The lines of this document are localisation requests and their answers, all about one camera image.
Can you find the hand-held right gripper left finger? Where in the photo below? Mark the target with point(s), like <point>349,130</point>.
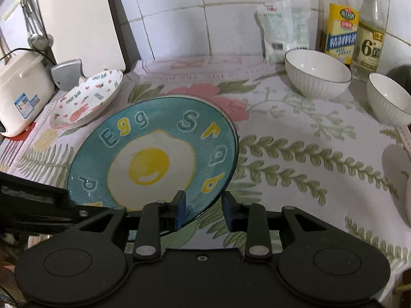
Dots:
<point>180,210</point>

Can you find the white heart patterned plate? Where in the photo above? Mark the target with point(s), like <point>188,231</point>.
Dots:
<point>86,99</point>

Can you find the hanging metal ladles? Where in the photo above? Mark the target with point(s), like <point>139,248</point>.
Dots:
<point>33,29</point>

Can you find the blue fried egg plate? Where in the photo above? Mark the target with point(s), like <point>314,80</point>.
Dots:
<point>151,163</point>

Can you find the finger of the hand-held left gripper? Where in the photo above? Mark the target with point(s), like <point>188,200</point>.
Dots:
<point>48,224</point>

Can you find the yellow label cooking wine bottle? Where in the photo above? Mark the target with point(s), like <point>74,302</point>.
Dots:
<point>340,29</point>

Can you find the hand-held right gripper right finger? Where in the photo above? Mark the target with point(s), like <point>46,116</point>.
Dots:
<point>228,213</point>

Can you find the white salt bag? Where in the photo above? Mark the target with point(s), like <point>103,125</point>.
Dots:
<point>276,32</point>

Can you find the white ribbed bowl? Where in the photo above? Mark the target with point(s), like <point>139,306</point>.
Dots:
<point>390,101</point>
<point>316,72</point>

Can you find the white rice cooker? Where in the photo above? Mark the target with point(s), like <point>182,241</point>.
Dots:
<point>22,93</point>

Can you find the white cutting board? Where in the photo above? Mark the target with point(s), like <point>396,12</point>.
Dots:
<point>83,22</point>

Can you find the clear vinegar bottle yellow cap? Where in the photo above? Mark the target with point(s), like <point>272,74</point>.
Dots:
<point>369,45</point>

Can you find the floral tablecloth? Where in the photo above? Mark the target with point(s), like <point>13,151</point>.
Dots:
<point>289,141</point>

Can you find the clear plastic seasoning bag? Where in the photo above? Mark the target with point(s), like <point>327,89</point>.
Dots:
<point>300,22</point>

